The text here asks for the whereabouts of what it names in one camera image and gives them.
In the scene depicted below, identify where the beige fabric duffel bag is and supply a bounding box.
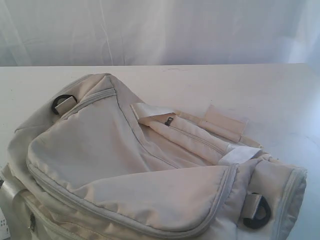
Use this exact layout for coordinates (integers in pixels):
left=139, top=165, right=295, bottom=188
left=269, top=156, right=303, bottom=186
left=0, top=73, right=307, bottom=240

